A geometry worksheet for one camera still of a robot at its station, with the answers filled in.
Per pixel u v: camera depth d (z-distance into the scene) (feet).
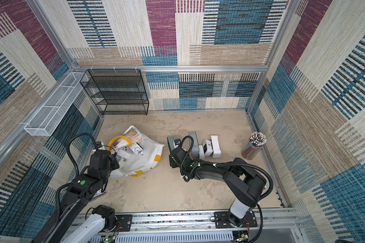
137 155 3.08
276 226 2.44
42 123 2.30
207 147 3.05
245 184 1.49
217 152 3.03
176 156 2.22
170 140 3.00
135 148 3.01
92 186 1.68
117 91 3.58
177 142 2.58
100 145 2.16
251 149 2.87
